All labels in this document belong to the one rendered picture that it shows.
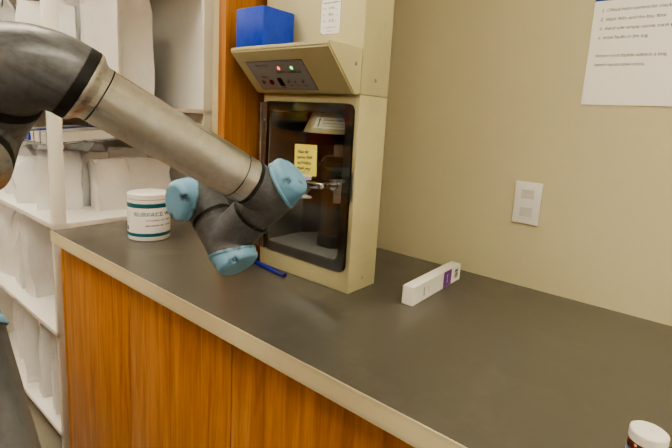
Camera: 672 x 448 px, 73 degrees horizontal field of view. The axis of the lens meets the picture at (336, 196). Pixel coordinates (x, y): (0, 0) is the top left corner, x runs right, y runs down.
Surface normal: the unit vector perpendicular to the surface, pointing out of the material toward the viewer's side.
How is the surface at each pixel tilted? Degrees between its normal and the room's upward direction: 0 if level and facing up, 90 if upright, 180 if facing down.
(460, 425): 0
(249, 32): 90
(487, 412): 0
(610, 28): 90
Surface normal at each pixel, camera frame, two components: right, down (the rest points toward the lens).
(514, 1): -0.64, 0.09
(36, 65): 0.43, 0.15
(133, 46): 0.83, 0.11
